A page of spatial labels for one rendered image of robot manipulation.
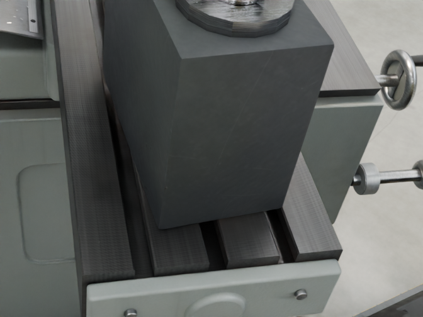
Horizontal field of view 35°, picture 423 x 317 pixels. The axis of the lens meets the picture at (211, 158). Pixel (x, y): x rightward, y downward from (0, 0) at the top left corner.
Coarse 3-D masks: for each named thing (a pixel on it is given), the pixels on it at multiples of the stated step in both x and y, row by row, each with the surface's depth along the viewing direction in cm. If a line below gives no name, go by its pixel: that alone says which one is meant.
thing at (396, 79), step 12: (384, 60) 133; (396, 60) 130; (408, 60) 126; (420, 60) 127; (384, 72) 134; (396, 72) 130; (408, 72) 125; (384, 84) 129; (396, 84) 129; (408, 84) 125; (384, 96) 134; (396, 96) 131; (408, 96) 126; (396, 108) 130
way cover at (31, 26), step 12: (0, 0) 90; (12, 0) 91; (24, 0) 92; (36, 0) 93; (0, 12) 88; (12, 12) 89; (24, 12) 90; (36, 12) 91; (0, 24) 86; (12, 24) 87; (24, 24) 88; (36, 24) 89; (36, 36) 87
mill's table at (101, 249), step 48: (96, 0) 86; (96, 48) 75; (96, 96) 70; (96, 144) 65; (96, 192) 61; (144, 192) 61; (288, 192) 64; (96, 240) 57; (144, 240) 61; (192, 240) 58; (240, 240) 59; (288, 240) 61; (336, 240) 61; (96, 288) 55; (144, 288) 56; (192, 288) 56; (240, 288) 58; (288, 288) 60
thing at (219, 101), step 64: (128, 0) 57; (192, 0) 48; (128, 64) 60; (192, 64) 46; (256, 64) 48; (320, 64) 50; (128, 128) 64; (192, 128) 51; (256, 128) 53; (192, 192) 56; (256, 192) 59
